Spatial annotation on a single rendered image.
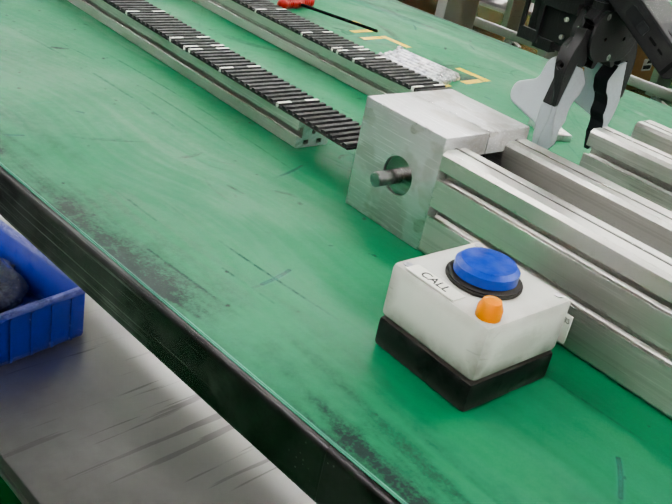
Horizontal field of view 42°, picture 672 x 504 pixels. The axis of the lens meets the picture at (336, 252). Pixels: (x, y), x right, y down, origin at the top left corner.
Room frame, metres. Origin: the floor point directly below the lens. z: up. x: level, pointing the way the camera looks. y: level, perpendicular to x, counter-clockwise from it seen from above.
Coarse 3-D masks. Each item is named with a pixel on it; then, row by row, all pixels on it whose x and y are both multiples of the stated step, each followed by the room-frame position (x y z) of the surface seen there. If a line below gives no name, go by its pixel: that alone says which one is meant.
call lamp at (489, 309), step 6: (480, 300) 0.43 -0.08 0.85; (486, 300) 0.42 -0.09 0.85; (492, 300) 0.42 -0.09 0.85; (498, 300) 0.43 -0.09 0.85; (480, 306) 0.42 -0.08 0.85; (486, 306) 0.42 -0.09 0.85; (492, 306) 0.42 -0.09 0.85; (498, 306) 0.42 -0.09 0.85; (480, 312) 0.42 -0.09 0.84; (486, 312) 0.42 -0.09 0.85; (492, 312) 0.42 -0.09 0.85; (498, 312) 0.42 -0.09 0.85; (480, 318) 0.42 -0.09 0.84; (486, 318) 0.42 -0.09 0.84; (492, 318) 0.42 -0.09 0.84; (498, 318) 0.42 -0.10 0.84
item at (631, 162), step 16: (608, 128) 0.76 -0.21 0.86; (640, 128) 0.79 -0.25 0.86; (656, 128) 0.79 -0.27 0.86; (592, 144) 0.74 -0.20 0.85; (608, 144) 0.73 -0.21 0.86; (624, 144) 0.72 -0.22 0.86; (640, 144) 0.73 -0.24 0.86; (656, 144) 0.78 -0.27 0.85; (592, 160) 0.74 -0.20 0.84; (608, 160) 0.74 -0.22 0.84; (624, 160) 0.72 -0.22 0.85; (640, 160) 0.71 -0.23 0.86; (656, 160) 0.70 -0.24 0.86; (608, 176) 0.72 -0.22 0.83; (624, 176) 0.71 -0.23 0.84; (640, 176) 0.72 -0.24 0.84; (656, 176) 0.69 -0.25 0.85; (640, 192) 0.70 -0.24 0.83; (656, 192) 0.69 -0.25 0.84
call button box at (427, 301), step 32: (448, 256) 0.49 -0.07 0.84; (416, 288) 0.45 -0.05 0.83; (448, 288) 0.45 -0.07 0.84; (480, 288) 0.45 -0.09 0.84; (544, 288) 0.47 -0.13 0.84; (384, 320) 0.47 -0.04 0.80; (416, 320) 0.45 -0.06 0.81; (448, 320) 0.43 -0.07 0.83; (480, 320) 0.42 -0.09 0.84; (512, 320) 0.43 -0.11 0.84; (544, 320) 0.45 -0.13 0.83; (416, 352) 0.44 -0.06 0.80; (448, 352) 0.43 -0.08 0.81; (480, 352) 0.41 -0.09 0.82; (512, 352) 0.43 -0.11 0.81; (544, 352) 0.46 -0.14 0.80; (448, 384) 0.42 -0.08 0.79; (480, 384) 0.42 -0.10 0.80; (512, 384) 0.44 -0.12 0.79
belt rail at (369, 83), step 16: (192, 0) 1.26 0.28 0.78; (208, 0) 1.23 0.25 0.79; (224, 0) 1.20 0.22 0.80; (224, 16) 1.20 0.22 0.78; (240, 16) 1.18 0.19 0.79; (256, 16) 1.15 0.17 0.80; (256, 32) 1.14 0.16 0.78; (272, 32) 1.13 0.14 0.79; (288, 32) 1.10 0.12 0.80; (288, 48) 1.09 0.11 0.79; (304, 48) 1.08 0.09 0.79; (320, 48) 1.05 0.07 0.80; (320, 64) 1.05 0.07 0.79; (336, 64) 1.04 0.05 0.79; (352, 64) 1.01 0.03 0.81; (352, 80) 1.01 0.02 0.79; (368, 80) 1.00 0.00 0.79; (384, 80) 0.97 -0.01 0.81
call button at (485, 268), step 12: (468, 252) 0.47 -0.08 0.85; (480, 252) 0.48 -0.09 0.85; (492, 252) 0.48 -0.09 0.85; (456, 264) 0.46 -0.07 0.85; (468, 264) 0.46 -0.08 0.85; (480, 264) 0.46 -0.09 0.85; (492, 264) 0.46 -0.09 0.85; (504, 264) 0.47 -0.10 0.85; (468, 276) 0.45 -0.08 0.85; (480, 276) 0.45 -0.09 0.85; (492, 276) 0.45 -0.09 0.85; (504, 276) 0.45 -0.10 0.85; (516, 276) 0.46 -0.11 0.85; (492, 288) 0.45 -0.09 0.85; (504, 288) 0.45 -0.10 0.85
